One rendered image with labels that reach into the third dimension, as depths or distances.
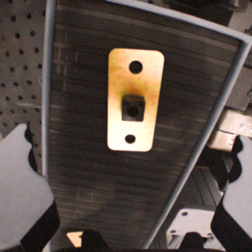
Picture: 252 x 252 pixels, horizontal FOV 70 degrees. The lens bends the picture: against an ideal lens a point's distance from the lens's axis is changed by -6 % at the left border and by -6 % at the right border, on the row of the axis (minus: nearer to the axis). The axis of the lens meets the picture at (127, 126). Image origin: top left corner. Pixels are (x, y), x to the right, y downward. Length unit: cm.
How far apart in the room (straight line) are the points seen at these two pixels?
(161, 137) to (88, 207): 12
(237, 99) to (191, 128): 10
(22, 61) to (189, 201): 61
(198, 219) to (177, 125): 23
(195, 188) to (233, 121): 15
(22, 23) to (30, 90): 21
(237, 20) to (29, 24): 55
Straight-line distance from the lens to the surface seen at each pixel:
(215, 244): 73
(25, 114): 76
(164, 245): 61
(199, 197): 36
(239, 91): 25
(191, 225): 37
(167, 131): 17
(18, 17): 68
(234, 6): 23
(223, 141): 30
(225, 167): 34
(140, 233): 28
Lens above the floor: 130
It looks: 60 degrees down
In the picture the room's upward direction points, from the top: 180 degrees counter-clockwise
